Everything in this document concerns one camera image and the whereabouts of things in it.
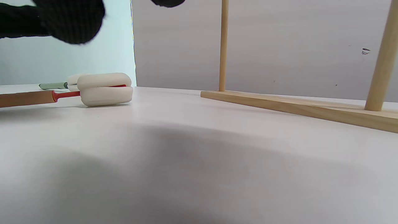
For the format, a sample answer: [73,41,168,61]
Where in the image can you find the person's right hand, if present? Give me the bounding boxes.
[0,0,186,44]

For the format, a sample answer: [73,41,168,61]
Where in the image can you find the cup brush red wooden handle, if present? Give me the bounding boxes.
[0,73,133,108]

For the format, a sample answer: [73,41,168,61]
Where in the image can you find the cup brush green handle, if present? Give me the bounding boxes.
[39,74,91,91]

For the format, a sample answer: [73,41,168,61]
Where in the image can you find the wooden hanging rack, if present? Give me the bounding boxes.
[201,0,398,133]

